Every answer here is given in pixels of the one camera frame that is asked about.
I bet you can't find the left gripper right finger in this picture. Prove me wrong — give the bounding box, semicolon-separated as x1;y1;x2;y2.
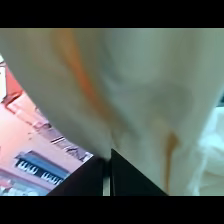
110;148;168;197

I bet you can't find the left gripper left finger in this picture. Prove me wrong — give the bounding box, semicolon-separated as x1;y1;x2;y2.
46;155;107;197

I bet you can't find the beige shirt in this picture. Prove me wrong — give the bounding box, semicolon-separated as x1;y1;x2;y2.
0;28;224;197

